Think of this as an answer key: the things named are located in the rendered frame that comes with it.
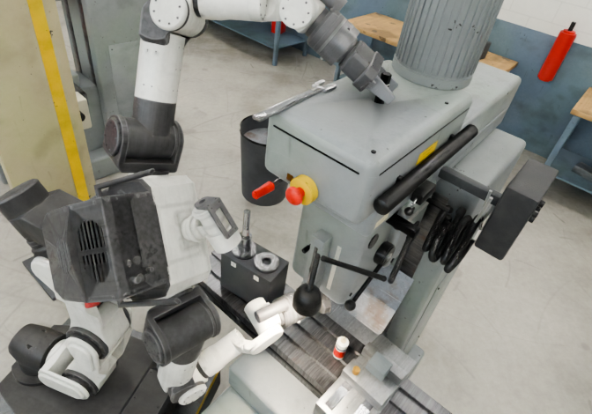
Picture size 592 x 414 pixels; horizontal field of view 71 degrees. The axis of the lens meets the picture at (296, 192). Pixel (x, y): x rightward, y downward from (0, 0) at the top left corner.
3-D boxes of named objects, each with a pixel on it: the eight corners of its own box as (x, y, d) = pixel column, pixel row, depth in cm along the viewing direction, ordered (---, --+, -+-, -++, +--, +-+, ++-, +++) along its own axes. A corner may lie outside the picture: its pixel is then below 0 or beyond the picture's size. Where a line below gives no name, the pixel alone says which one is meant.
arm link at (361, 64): (361, 80, 96) (321, 44, 94) (391, 49, 90) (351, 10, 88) (351, 102, 86) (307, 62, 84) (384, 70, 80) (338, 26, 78)
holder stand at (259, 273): (266, 314, 155) (270, 280, 142) (219, 285, 162) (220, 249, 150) (284, 293, 163) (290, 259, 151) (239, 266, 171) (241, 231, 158)
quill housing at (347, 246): (341, 312, 116) (368, 230, 97) (286, 269, 126) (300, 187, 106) (377, 275, 129) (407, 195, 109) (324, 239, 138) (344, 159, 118)
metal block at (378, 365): (379, 385, 130) (383, 375, 126) (363, 371, 133) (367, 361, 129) (388, 373, 133) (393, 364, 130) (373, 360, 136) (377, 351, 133)
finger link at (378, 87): (386, 105, 88) (365, 85, 87) (397, 94, 86) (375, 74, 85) (385, 107, 87) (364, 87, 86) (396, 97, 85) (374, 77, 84)
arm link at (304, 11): (313, 58, 82) (268, 18, 80) (319, 48, 92) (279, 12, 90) (352, 11, 77) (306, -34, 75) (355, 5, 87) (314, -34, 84)
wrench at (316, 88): (263, 125, 76) (263, 121, 76) (247, 116, 78) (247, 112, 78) (336, 88, 93) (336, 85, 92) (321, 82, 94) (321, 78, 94)
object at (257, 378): (298, 454, 138) (302, 439, 131) (225, 381, 154) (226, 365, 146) (377, 354, 170) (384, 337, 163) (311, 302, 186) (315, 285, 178)
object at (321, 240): (311, 296, 116) (323, 243, 103) (299, 287, 118) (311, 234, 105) (320, 287, 118) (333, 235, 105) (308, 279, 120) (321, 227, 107)
